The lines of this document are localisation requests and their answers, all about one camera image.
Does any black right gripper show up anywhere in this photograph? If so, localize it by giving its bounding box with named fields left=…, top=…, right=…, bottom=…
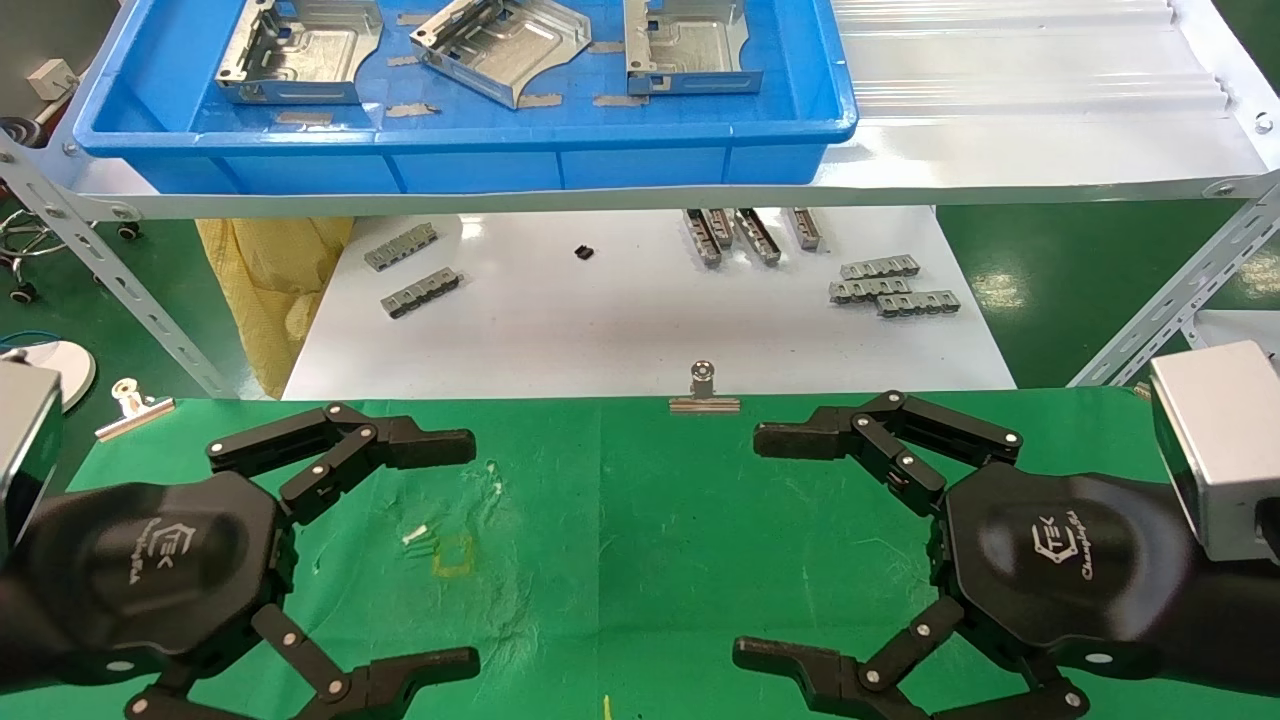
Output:
left=732, top=390, right=1201, bottom=720

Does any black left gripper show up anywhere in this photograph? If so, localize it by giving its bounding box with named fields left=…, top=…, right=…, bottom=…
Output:
left=22, top=403, right=481, bottom=720

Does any curved-edge metal bracket part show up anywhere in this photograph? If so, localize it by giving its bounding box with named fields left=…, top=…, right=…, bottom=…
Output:
left=410, top=0, right=593, bottom=110

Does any green cloth mat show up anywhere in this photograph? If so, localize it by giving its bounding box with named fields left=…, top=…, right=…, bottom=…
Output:
left=0, top=388, right=1280, bottom=720

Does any silver binder clip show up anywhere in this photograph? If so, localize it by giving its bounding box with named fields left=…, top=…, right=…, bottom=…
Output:
left=95, top=378, right=176, bottom=442
left=668, top=360, right=742, bottom=415

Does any white round stand base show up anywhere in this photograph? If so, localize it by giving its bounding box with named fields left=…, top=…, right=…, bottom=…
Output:
left=0, top=338, right=98, bottom=413

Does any blue plastic bin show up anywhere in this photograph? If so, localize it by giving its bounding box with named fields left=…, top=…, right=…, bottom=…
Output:
left=72, top=0, right=859, bottom=196

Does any chair base with casters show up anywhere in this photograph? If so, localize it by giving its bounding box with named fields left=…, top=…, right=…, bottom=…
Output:
left=0, top=205, right=141, bottom=304

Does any white metal rack shelf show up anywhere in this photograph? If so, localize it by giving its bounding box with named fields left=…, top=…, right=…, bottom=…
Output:
left=55, top=0, right=1280, bottom=221

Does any perforated steel rack post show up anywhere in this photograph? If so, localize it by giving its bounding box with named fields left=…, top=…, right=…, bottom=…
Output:
left=1068, top=175, right=1280, bottom=389
left=0, top=130, right=241, bottom=399

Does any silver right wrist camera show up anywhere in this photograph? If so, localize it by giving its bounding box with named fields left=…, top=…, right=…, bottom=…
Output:
left=1148, top=340, right=1280, bottom=563

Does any white wall box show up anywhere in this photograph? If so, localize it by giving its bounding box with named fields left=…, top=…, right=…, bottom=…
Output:
left=27, top=58, right=79, bottom=101

